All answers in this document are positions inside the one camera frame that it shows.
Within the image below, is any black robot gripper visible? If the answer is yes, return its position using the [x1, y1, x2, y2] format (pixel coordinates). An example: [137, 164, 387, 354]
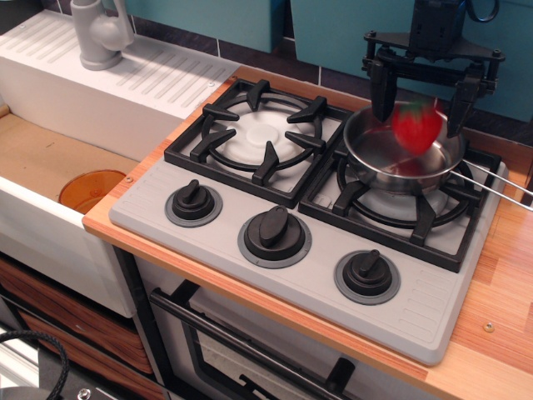
[362, 1, 504, 138]

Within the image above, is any grey toy stove top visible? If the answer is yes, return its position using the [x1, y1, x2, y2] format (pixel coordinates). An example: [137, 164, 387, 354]
[108, 77, 510, 368]

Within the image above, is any white toy sink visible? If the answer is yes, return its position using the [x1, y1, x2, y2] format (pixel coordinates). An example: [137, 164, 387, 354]
[1, 10, 237, 318]

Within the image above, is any small steel saucepan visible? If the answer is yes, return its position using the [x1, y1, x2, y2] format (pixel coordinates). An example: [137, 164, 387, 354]
[343, 102, 532, 212]

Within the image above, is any oven door with black handle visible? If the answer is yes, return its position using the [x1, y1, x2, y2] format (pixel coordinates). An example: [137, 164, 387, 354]
[149, 280, 426, 399]

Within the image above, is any wooden drawer front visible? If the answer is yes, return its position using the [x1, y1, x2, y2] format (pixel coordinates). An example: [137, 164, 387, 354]
[1, 253, 165, 399]

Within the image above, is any black right burner grate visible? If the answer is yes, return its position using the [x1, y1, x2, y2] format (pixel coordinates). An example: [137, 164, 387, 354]
[298, 142, 504, 273]

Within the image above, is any red plastic strawberry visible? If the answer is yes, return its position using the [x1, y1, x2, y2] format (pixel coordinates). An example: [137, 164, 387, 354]
[391, 102, 443, 156]

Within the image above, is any black left burner grate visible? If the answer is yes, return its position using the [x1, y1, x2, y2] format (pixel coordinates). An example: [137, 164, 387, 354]
[164, 79, 351, 208]

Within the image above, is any black right stove knob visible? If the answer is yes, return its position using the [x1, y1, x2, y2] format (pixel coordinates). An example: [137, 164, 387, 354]
[334, 249, 401, 306]

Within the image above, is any orange plastic bowl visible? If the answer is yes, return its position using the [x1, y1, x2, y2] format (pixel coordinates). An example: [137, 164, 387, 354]
[58, 169, 126, 214]

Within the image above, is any black braided cable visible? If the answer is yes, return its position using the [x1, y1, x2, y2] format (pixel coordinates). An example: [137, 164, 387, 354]
[0, 329, 70, 400]

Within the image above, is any black stove knob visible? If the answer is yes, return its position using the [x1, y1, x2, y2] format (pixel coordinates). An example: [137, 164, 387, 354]
[164, 179, 223, 228]
[334, 249, 401, 306]
[237, 205, 312, 269]

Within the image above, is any black middle stove knob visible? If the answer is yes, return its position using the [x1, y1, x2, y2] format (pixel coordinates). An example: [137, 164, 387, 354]
[237, 205, 312, 269]

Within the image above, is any black burner grate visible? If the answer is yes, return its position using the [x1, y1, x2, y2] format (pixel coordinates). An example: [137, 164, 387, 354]
[298, 142, 504, 273]
[164, 79, 351, 208]

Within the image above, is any grey toy faucet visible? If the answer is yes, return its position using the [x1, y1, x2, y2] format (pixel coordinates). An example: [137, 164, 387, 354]
[70, 0, 134, 71]

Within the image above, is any black left stove knob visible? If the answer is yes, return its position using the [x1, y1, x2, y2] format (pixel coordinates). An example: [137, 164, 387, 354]
[164, 179, 223, 228]

